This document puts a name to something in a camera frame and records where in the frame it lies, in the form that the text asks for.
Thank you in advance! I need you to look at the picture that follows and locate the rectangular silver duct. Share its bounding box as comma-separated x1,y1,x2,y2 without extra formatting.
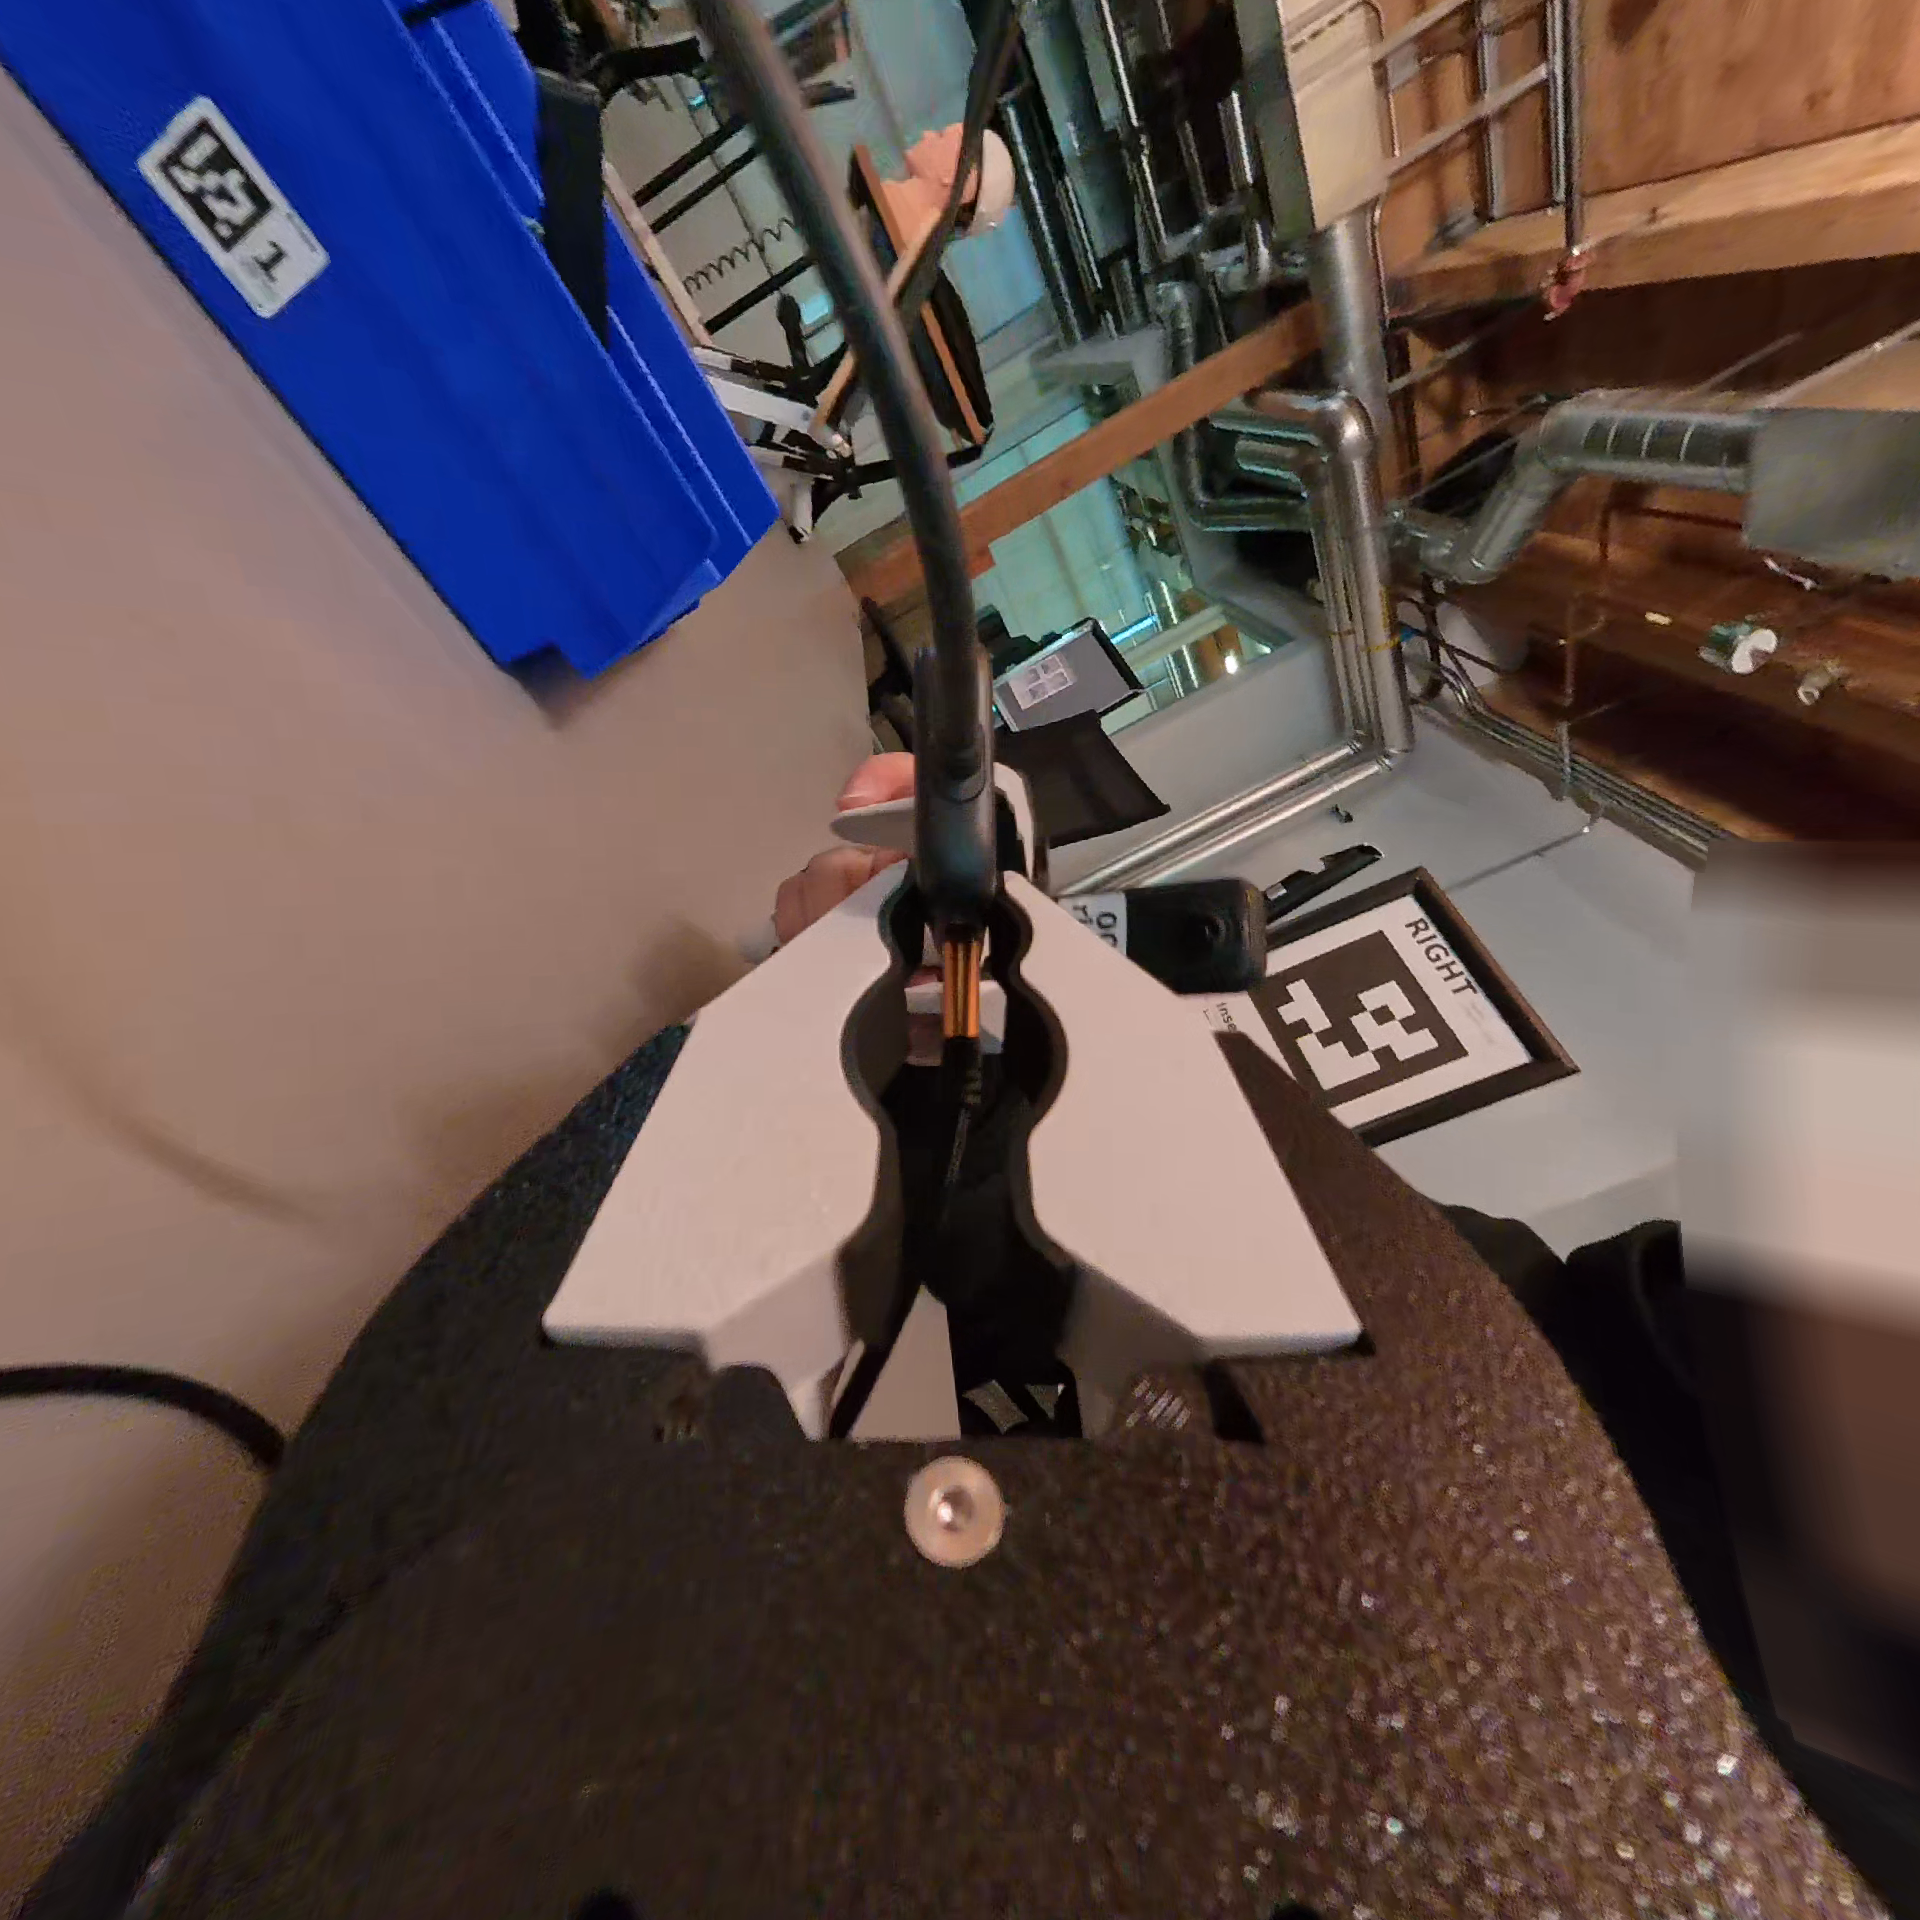
1275,0,1389,227

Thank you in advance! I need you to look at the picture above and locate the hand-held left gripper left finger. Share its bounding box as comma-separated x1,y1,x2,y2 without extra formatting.
539,867,921,1442

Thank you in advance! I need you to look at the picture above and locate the person's right hand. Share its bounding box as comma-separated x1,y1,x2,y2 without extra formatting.
773,754,921,958

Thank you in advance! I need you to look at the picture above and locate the large framed marker sign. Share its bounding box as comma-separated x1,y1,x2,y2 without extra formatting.
1237,870,1579,1149

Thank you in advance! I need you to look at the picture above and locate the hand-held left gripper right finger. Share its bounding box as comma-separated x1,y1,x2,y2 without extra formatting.
996,870,1367,1440

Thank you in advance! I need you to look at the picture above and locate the round silver duct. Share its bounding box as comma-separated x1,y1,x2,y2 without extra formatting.
1387,386,1920,587

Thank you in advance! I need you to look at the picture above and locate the black usb cable orange plug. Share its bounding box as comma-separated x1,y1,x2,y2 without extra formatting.
0,932,991,1478

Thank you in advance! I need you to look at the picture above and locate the person's black clothing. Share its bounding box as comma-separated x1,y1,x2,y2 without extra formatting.
1441,1199,1788,1758

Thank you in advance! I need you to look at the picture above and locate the dark grey usb hub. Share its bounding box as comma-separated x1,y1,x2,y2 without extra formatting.
682,0,1004,940

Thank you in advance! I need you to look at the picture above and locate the dark screen with paper tag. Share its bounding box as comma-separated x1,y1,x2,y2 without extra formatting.
988,618,1145,734

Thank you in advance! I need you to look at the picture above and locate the blue plastic bin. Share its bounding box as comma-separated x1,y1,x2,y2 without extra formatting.
0,0,782,683

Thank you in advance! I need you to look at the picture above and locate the black cloth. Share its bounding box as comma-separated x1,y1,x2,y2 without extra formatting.
1030,717,1172,855

